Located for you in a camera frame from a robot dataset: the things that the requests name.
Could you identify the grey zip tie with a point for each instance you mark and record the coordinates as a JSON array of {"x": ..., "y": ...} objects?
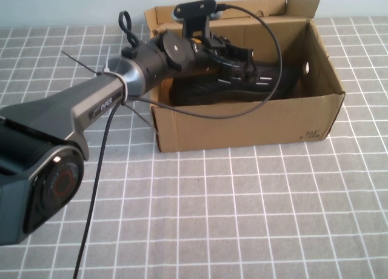
[{"x": 142, "y": 120}]

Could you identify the brown cardboard shoe box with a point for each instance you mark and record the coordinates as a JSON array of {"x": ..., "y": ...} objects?
[{"x": 242, "y": 133}]

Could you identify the black mesh sneaker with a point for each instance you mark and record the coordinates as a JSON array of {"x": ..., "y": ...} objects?
[{"x": 212, "y": 92}]

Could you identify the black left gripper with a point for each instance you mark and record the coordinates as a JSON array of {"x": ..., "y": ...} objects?
[{"x": 206, "y": 54}]

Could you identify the black zip tie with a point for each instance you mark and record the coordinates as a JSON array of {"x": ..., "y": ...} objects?
[{"x": 82, "y": 63}]

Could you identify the black left wrist camera bracket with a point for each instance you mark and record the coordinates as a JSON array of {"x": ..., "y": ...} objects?
[{"x": 195, "y": 25}]

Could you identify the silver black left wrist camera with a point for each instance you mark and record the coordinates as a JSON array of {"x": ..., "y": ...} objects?
[{"x": 194, "y": 6}]

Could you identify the white zip tie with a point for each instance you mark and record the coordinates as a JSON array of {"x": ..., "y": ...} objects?
[{"x": 123, "y": 88}]

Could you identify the grey checked tablecloth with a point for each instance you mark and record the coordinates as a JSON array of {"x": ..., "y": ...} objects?
[{"x": 242, "y": 215}]

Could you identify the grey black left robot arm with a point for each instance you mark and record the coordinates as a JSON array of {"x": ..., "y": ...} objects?
[{"x": 91, "y": 100}]

